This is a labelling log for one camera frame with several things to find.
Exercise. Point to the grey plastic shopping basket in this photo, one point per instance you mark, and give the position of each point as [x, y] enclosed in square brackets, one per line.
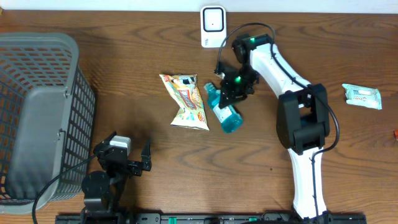
[47, 113]

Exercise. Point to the light blue wipes pack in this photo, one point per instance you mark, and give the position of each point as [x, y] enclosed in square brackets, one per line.
[362, 96]

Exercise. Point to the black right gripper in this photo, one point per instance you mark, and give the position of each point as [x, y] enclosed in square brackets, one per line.
[230, 96]

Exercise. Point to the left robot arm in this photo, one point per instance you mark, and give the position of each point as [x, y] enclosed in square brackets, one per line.
[104, 188]

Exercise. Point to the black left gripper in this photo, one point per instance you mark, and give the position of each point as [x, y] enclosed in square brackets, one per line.
[135, 168]

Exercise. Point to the white barcode scanner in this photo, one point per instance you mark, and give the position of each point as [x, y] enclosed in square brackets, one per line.
[213, 26]

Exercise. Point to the red snack packet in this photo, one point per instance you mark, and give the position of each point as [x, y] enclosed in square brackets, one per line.
[396, 134]

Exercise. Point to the teal mouthwash bottle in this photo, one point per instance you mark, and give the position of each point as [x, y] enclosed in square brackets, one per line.
[229, 118]

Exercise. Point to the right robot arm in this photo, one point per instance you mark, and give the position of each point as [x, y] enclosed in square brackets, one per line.
[302, 119]

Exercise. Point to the yellow snack bag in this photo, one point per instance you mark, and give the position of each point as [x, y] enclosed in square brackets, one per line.
[184, 90]

